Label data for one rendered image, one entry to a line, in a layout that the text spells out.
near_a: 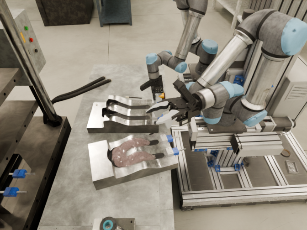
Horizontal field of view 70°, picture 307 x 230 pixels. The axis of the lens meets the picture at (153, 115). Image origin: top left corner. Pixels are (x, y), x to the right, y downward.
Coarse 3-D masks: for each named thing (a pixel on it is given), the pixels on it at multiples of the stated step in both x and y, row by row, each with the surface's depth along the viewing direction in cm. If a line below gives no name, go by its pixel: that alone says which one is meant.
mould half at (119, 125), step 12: (120, 96) 164; (96, 108) 164; (108, 108) 153; (120, 108) 156; (96, 120) 155; (108, 120) 145; (120, 120) 148; (132, 120) 152; (144, 120) 151; (156, 120) 151; (96, 132) 154; (108, 132) 154; (120, 132) 154; (132, 132) 154; (144, 132) 154; (156, 132) 154
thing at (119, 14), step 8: (96, 0) 423; (104, 0) 542; (112, 0) 542; (120, 0) 542; (128, 0) 430; (104, 8) 506; (112, 8) 506; (120, 8) 506; (128, 8) 440; (104, 16) 472; (112, 16) 472; (120, 16) 472; (128, 16) 472
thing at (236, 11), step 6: (222, 0) 499; (228, 0) 499; (234, 0) 499; (240, 0) 415; (246, 0) 499; (228, 6) 473; (234, 6) 473; (240, 6) 423; (246, 6) 473; (234, 12) 450; (240, 12) 450; (234, 18) 439; (234, 24) 447
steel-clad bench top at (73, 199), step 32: (96, 64) 216; (128, 64) 216; (96, 96) 182; (128, 96) 182; (160, 128) 158; (64, 160) 139; (64, 192) 124; (96, 192) 124; (128, 192) 124; (160, 192) 124; (64, 224) 112; (160, 224) 112
